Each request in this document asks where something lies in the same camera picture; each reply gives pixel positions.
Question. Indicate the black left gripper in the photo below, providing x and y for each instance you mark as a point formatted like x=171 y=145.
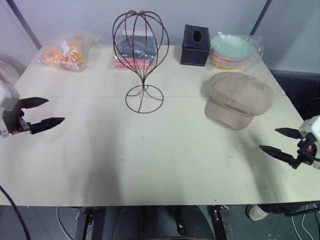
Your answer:
x=13 y=120

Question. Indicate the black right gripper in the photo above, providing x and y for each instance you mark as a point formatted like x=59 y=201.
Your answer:
x=307 y=150

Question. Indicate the pale pink rounded object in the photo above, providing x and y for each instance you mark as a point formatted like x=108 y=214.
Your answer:
x=7 y=71

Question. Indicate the beige newsboy cap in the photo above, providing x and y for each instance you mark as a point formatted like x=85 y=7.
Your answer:
x=237 y=97

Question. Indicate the clear bag of orange toys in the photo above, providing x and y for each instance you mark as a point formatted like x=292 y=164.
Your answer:
x=72 y=53

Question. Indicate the white shoe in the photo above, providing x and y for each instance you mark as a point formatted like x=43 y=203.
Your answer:
x=256 y=212

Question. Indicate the black metal table leg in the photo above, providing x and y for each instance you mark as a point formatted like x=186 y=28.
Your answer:
x=82 y=222
x=222 y=222

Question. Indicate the stack of pastel plates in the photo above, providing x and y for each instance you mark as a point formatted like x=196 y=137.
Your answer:
x=222 y=62

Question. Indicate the clear plastic bag with plates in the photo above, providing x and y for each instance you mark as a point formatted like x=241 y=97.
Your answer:
x=257 y=45

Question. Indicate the clear bag of folded cloths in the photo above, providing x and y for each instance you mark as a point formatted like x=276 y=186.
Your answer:
x=125 y=50

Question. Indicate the mint green plate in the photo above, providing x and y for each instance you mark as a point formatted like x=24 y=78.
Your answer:
x=230 y=46

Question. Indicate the black leather tissue box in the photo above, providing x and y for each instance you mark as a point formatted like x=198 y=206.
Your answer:
x=193 y=55

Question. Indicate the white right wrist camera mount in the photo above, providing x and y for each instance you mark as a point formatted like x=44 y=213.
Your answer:
x=311 y=126

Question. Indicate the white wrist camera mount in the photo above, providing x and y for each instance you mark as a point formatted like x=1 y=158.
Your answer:
x=311 y=126
x=8 y=96

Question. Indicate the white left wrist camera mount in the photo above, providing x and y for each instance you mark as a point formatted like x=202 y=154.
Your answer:
x=8 y=96

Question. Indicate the grey metal frame bar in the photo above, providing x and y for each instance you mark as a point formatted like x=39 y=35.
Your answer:
x=260 y=17
x=27 y=26

